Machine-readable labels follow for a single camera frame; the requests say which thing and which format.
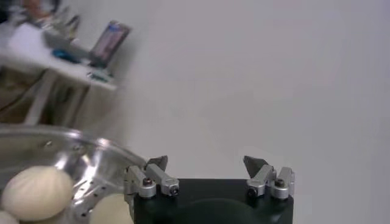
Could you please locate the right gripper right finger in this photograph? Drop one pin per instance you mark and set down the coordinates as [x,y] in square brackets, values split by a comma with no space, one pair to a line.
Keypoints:
[262,176]

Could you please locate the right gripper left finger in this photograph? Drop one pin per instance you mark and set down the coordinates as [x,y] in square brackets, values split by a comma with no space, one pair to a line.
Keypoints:
[161,178]

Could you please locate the white steamed baozi bun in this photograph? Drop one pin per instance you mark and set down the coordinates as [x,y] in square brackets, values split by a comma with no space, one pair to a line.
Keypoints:
[36,193]
[111,210]

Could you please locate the perforated steel steamer basket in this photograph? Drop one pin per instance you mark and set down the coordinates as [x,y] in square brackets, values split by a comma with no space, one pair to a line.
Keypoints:
[91,164]

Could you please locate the blue computer mouse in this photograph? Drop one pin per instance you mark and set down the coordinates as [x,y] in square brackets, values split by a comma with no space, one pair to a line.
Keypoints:
[64,56]

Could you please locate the white side table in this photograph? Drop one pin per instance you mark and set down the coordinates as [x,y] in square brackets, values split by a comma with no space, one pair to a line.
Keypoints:
[26,45]

